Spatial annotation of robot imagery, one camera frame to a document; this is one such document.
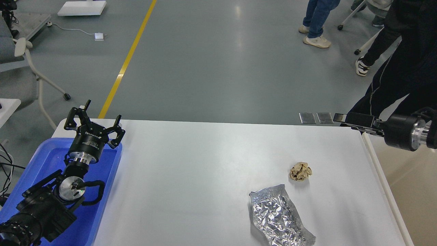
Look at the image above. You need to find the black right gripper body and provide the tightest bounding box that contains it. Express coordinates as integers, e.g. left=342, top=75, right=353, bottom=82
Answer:
left=375, top=114, right=431, bottom=151

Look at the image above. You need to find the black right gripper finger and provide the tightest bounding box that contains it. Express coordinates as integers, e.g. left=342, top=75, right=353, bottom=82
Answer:
left=333, top=112, right=384, bottom=137

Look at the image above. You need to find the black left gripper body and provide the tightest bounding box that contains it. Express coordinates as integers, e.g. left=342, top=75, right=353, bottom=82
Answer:
left=68, top=124, right=108, bottom=164

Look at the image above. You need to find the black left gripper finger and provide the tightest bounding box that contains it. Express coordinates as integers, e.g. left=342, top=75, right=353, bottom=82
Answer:
left=103, top=115, right=126, bottom=149
left=64, top=100, right=92, bottom=131

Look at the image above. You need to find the silver foil bag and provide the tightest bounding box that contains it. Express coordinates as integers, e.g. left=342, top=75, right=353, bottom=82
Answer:
left=249, top=184, right=316, bottom=246

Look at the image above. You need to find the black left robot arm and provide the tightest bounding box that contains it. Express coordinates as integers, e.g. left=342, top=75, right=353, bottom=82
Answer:
left=1, top=100, right=125, bottom=246

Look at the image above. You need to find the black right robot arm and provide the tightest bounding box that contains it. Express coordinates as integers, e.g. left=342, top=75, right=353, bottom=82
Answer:
left=333, top=107, right=437, bottom=151

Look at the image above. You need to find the blue plastic tray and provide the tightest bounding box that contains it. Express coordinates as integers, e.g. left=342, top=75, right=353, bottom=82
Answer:
left=1, top=138, right=122, bottom=246

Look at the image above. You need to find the beige plastic bin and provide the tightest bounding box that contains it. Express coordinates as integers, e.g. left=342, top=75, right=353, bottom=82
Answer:
left=363, top=134, right=437, bottom=246

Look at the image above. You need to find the metal floor plate right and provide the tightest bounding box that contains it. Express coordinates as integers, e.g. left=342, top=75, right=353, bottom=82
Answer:
left=316, top=112, right=334, bottom=124

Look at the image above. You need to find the metal floor plate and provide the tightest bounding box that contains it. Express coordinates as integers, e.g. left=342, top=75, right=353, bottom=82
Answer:
left=299, top=112, right=316, bottom=124
left=316, top=112, right=334, bottom=124

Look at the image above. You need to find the metal floor plate left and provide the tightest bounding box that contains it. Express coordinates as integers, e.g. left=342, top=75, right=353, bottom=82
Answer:
left=299, top=112, right=316, bottom=124

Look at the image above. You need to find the white side table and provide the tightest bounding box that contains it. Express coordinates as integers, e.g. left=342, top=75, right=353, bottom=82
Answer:
left=0, top=98, right=21, bottom=128

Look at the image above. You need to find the grey office chair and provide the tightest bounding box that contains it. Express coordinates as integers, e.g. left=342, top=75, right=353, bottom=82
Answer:
left=0, top=19, right=71, bottom=129

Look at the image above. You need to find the crumpled brown paper ball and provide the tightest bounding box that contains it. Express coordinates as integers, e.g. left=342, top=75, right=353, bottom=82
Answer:
left=289, top=162, right=312, bottom=181

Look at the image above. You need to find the person in black tracksuit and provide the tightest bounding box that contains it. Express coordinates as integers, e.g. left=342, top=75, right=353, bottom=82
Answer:
left=350, top=0, right=437, bottom=118

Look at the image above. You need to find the grey metal platform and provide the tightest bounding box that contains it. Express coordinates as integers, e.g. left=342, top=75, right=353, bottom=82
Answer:
left=13, top=12, right=52, bottom=41

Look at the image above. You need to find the white rolling chair base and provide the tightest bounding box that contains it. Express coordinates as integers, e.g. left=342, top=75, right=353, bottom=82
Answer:
left=337, top=0, right=393, bottom=55

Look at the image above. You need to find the white flat board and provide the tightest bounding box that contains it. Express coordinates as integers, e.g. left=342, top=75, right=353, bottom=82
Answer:
left=57, top=0, right=107, bottom=16

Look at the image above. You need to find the person in blue jeans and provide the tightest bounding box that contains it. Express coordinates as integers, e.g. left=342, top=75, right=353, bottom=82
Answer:
left=298, top=0, right=340, bottom=49

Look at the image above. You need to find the white power adapter with cable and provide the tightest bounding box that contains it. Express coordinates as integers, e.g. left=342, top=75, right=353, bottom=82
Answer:
left=46, top=22, right=106, bottom=41

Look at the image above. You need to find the black cables bundle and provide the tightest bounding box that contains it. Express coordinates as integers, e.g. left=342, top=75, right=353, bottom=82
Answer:
left=0, top=143, right=26, bottom=205

